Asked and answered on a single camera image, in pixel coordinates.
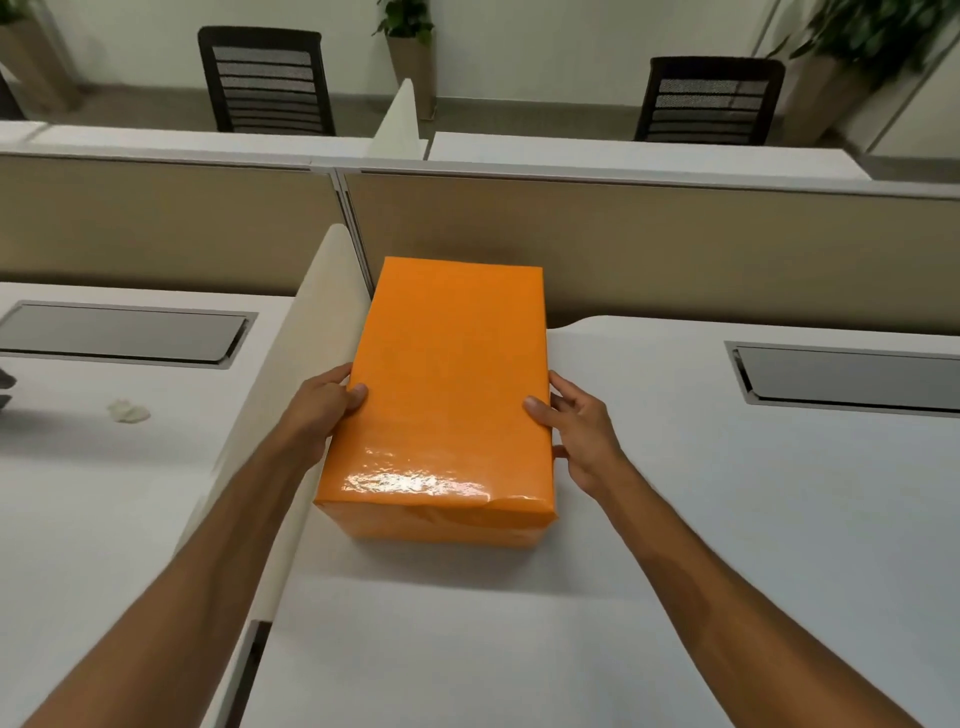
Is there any person's left hand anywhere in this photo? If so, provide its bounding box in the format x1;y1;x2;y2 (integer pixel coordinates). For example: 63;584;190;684
285;362;369;475

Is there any person's right hand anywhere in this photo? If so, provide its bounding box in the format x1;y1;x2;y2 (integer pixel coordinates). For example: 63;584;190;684
522;369;627;504

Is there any orange box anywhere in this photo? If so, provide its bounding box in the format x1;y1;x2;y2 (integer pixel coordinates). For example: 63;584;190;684
312;255;558;549

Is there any person's right forearm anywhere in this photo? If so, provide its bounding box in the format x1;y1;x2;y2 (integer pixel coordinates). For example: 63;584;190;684
596;457;924;728

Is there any person's left forearm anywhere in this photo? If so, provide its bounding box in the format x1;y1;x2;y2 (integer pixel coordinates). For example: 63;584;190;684
22;431;320;728

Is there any white desk side divider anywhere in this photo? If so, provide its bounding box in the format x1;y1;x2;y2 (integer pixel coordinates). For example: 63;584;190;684
171;222;374;728
366;78;423;160

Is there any beige desk partition panel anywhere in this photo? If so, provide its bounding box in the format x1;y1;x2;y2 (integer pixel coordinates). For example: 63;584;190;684
339;169;960;336
0;150;348;298

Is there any black mesh office chair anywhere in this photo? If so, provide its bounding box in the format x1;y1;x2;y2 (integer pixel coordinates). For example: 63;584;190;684
633;55;786;147
197;26;338;137

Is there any potted green plant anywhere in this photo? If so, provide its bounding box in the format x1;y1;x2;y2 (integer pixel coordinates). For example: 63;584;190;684
766;0;960;148
0;0;82;115
372;0;438;123

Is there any grey desk cable flap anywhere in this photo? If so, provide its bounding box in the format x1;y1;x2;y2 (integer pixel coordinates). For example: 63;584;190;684
0;300;258;372
724;340;960;417

